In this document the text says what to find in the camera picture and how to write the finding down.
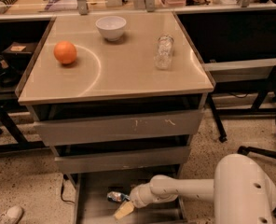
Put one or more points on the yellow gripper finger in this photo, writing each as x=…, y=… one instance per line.
x=125, y=209

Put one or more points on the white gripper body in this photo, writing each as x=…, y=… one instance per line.
x=139, y=196

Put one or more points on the redbull can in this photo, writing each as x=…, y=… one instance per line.
x=117, y=197

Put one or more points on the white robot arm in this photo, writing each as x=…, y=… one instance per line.
x=241, y=191

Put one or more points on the grey open bottom drawer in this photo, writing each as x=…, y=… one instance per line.
x=93, y=207

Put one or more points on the grey middle drawer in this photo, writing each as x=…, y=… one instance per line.
x=124, y=160

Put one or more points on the grey top drawer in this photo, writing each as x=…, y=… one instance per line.
x=117, y=128

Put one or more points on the grey drawer cabinet with counter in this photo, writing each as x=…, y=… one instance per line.
x=114, y=78

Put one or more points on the black desk leg with caster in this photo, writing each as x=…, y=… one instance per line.
x=218, y=122

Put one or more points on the white sneaker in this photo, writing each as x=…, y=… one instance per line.
x=12, y=215

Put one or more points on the black office chair base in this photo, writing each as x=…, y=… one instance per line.
x=267, y=153

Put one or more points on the orange fruit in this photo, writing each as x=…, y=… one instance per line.
x=65, y=52

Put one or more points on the white bowl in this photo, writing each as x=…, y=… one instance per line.
x=111, y=27

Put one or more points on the black box with label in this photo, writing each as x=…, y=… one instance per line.
x=19, y=54

